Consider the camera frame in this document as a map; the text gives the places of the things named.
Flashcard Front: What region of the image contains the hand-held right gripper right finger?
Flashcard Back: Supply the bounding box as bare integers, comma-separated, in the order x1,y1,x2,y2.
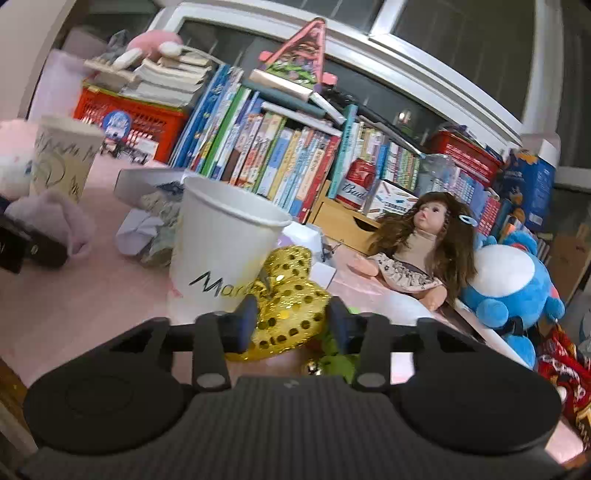
325,296,481,392

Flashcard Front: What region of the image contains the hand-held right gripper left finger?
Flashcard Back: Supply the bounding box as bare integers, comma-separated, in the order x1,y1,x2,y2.
108,295,259,392

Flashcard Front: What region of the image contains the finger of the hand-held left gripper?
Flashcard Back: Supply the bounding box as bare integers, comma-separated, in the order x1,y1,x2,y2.
25,234,69,269

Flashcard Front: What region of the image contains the gold sequin bow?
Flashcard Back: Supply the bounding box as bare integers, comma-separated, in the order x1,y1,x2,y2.
226,246,333,363

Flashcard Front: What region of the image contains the white paper cup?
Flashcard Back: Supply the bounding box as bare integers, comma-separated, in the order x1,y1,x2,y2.
168,176,294,319

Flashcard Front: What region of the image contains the white paper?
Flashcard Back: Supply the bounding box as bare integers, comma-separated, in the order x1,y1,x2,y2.
115,210,164,257

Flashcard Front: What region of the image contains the scribbled paper cup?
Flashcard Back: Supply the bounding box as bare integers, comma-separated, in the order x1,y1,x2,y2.
28,115,106,204

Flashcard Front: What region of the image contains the green plush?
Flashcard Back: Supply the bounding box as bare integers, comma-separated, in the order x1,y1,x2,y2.
318,305,366,385

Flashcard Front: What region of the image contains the pink table cover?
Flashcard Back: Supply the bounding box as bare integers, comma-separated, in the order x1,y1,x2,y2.
0,120,591,464

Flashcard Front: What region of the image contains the wooden drawer box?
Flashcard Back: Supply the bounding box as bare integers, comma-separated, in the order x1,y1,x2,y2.
307,180,384,254

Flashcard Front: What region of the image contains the long-haired doll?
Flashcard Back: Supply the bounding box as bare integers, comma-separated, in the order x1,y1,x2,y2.
353,191,478,312

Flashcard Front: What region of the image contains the white cardboard box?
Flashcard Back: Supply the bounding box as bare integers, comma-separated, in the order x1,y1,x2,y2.
115,167,204,209

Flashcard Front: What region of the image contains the black toy vehicle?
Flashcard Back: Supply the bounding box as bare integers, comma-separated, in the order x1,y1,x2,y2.
99,137,149,165

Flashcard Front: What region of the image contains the white printed box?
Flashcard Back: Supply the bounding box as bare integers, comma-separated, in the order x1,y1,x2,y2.
365,180,420,219

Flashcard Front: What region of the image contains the red beer can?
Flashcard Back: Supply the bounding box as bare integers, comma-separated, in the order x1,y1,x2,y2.
335,158,377,210

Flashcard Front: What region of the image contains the blue white plush toy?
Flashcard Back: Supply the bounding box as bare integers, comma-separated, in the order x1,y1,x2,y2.
455,231,566,370

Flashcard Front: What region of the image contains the red plastic crate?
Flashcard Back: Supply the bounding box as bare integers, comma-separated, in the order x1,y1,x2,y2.
74,85,190,162

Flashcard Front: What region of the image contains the row of children's books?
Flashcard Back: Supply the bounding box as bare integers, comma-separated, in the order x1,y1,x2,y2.
168,65,513,236

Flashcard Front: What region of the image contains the small book pile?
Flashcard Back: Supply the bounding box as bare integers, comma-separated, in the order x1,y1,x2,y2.
83,58,139,88

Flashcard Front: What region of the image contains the red plastic basket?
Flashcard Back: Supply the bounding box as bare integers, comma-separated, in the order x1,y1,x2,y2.
427,130,503,185

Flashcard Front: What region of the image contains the stack of books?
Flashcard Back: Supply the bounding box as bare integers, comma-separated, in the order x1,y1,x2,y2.
122,51,213,109

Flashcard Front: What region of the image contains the grey white plush toy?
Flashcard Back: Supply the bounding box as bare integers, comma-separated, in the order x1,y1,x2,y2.
98,30,144,70

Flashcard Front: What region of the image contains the flat pile of books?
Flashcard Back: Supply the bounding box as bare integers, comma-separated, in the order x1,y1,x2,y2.
242,69,347,136

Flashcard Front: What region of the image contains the red printed bag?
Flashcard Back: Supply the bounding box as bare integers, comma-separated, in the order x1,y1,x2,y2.
536,323,591,450

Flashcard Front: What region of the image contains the blue carton box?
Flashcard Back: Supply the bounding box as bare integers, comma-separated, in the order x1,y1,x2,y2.
494,148,557,232

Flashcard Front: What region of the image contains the pink plush toy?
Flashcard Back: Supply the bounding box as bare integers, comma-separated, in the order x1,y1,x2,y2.
127,30,185,61

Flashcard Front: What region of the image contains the pink triangular toy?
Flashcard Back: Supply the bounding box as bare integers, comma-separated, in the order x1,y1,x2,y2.
259,17,338,90

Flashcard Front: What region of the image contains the white window frame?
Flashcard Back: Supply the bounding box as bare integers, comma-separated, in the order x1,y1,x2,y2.
148,0,591,153

